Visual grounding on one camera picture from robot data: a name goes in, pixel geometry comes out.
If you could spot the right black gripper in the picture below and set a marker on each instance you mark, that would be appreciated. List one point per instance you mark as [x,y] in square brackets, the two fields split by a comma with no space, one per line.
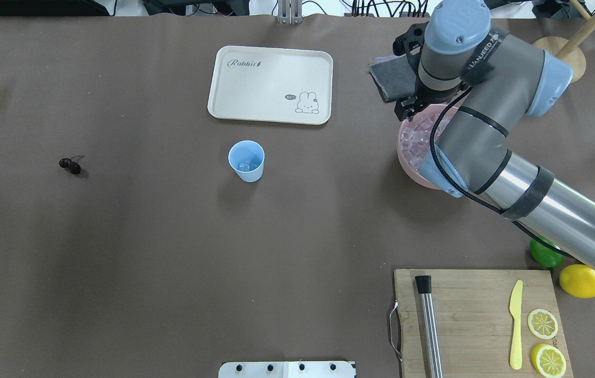
[406,108]

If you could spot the dark cherries pair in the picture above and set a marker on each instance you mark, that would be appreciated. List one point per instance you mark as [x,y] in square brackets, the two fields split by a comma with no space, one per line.
[72,164]

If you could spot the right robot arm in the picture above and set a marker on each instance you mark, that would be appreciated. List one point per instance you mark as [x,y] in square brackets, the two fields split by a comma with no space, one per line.
[489,80]

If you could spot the clear ice cubes pile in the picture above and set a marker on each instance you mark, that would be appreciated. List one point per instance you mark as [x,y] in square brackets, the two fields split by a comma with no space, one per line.
[415,139]

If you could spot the light blue plastic cup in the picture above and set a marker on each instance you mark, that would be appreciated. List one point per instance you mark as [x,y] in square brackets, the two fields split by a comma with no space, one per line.
[251,152]

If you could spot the pink bowl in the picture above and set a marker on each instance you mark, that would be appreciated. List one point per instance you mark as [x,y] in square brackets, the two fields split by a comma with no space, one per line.
[407,157]

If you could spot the grey folded cloth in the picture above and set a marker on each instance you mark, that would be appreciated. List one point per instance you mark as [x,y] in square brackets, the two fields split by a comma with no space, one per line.
[394,77]

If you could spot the cream plastic tray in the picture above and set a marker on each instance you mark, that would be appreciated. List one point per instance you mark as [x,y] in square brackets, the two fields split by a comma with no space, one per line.
[254,83]

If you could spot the green lime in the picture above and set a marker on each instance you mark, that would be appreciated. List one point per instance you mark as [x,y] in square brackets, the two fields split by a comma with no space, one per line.
[544,255]

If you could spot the yellow lemon wedge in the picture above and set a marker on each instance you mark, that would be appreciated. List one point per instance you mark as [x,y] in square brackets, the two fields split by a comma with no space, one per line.
[515,309]

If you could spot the wooden cutting board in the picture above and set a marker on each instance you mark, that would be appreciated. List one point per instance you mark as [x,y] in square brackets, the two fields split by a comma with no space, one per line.
[474,325]

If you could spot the lemon half slice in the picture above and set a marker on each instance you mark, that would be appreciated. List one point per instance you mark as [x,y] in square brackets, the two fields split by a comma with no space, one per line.
[548,361]
[542,324]

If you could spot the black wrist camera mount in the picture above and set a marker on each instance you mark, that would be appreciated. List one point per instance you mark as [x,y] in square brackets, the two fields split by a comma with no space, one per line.
[410,45]

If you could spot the aluminium frame post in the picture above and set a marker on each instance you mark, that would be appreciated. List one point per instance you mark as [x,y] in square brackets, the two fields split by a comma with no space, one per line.
[289,12]

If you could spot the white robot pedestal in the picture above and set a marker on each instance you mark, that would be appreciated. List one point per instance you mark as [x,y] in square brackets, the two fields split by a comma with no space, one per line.
[288,369]

